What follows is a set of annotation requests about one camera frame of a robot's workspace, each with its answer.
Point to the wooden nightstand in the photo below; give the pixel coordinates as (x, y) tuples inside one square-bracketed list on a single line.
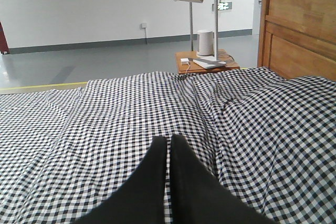
[(195, 68)]

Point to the black white checkered bedsheet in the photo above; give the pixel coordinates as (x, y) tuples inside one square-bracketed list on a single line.
[(269, 140)]

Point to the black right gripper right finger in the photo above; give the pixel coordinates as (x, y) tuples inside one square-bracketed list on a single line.
[(197, 196)]

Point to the white cylindrical speaker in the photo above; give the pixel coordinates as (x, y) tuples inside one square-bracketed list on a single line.
[(205, 43)]

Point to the wooden headboard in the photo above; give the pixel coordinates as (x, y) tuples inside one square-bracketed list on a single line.
[(297, 37)]

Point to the white power adapter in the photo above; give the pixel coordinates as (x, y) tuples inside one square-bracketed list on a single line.
[(184, 61)]

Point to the green exit sign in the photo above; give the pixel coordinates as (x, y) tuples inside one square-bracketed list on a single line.
[(221, 6)]

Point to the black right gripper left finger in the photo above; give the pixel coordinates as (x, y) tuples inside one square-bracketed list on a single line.
[(141, 198)]

